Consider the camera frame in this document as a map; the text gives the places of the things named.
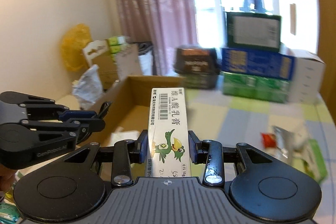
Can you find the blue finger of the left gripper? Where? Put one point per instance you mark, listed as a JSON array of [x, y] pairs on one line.
[[77, 115]]

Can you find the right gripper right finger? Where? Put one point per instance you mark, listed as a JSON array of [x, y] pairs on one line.
[[209, 153]]

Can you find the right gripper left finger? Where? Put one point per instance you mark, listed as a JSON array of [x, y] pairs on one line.
[[127, 152]]

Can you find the white ointment box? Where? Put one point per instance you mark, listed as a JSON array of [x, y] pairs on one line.
[[168, 149]]

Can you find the red snack packet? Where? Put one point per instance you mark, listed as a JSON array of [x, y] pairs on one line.
[[268, 140]]

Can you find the silver foil pouch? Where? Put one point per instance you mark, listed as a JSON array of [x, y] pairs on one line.
[[289, 142]]

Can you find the green white spray box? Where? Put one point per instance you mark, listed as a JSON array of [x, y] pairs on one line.
[[310, 161]]

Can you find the white green medicine box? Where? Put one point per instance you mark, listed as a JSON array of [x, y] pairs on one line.
[[120, 134]]

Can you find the cream patterned tablecloth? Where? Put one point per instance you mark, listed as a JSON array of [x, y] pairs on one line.
[[70, 101]]

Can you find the brown cardboard box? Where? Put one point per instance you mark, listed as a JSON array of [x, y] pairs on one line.
[[130, 106]]

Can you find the checkered tablecloth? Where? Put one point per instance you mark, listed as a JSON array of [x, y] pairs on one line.
[[212, 115]]

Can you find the yellow plastic bag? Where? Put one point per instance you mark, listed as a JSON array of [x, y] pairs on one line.
[[72, 45]]

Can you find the green shrink-wrapped box pack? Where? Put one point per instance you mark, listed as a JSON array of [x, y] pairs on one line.
[[255, 87]]

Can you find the black Honglu food container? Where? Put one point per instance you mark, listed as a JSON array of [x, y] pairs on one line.
[[198, 66]]

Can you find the green tissue box stack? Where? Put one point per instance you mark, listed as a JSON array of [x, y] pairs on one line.
[[116, 44]]

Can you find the blue printed box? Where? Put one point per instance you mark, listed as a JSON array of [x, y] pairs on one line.
[[258, 63]]

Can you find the white tall box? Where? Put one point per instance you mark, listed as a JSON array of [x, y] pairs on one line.
[[307, 77]]

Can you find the dark green box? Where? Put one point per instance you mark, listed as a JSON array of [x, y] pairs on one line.
[[253, 31]]

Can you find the pink curtain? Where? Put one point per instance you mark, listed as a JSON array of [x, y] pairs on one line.
[[168, 24]]

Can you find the brown curtain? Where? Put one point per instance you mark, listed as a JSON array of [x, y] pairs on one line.
[[326, 51]]

